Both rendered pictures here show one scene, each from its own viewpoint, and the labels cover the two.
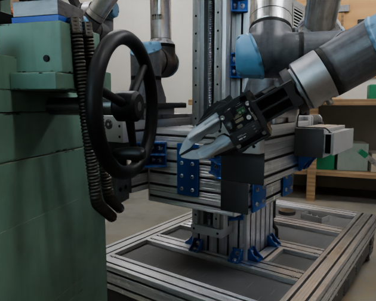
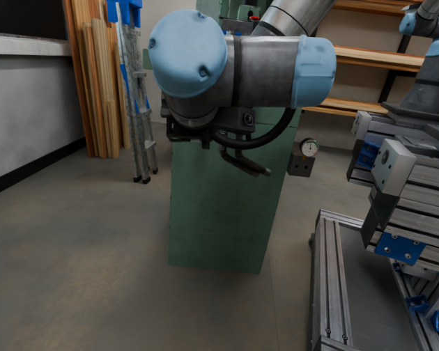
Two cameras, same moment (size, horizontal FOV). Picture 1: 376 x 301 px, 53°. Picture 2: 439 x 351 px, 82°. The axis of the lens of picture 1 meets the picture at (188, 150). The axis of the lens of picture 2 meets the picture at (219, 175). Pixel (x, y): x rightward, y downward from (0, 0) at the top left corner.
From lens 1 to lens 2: 0.74 m
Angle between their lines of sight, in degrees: 71
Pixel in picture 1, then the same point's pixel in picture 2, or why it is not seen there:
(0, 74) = not seen: hidden behind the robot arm
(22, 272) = (198, 172)
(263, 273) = (417, 338)
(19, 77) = not seen: hidden behind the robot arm
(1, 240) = (187, 150)
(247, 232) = not seen: outside the picture
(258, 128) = (168, 127)
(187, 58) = not seen: outside the picture
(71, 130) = (258, 110)
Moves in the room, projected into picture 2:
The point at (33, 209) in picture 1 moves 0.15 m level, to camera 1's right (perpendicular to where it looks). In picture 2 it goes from (212, 145) to (224, 162)
